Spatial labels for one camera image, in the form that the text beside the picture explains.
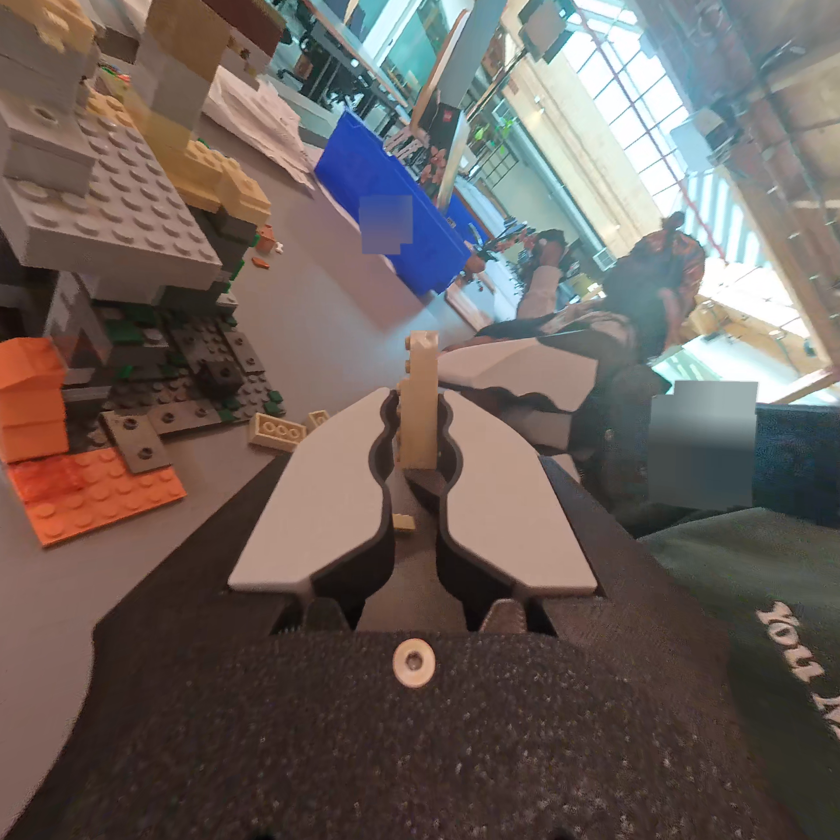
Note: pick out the tan hollow underside brick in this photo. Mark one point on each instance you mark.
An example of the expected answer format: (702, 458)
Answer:
(279, 430)
(319, 418)

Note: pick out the person's right hand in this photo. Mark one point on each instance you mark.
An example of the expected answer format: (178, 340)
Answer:
(505, 331)

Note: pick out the white paper pile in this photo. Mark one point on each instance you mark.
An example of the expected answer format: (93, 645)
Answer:
(262, 118)

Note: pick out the potted orchid plant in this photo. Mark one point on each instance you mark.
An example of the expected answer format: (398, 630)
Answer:
(489, 253)

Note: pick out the grey desk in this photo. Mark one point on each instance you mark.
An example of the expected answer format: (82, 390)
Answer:
(328, 315)

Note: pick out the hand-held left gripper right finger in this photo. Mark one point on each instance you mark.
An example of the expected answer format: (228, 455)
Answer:
(518, 518)

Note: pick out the long wooden meeting table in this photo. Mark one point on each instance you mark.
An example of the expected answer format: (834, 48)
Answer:
(354, 46)

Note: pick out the glass window wall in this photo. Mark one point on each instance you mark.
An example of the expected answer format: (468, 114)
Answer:
(630, 85)

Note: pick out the tan brick wall chunk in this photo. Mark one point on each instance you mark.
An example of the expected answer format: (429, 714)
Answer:
(420, 407)

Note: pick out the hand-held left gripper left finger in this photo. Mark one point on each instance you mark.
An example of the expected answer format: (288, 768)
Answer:
(315, 518)

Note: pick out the toy brick tower model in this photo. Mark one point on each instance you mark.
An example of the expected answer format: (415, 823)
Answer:
(131, 229)

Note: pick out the brown toy chest piece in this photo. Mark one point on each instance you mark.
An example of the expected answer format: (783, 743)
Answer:
(264, 239)

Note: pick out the orange toy brick plate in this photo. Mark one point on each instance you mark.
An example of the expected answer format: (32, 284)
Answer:
(85, 485)

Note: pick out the tan square stud brick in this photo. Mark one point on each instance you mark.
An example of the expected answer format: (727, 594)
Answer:
(405, 523)

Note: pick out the floral printed board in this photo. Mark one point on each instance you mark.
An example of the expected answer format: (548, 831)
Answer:
(433, 157)

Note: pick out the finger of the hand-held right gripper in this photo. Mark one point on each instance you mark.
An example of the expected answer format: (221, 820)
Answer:
(512, 367)
(548, 430)

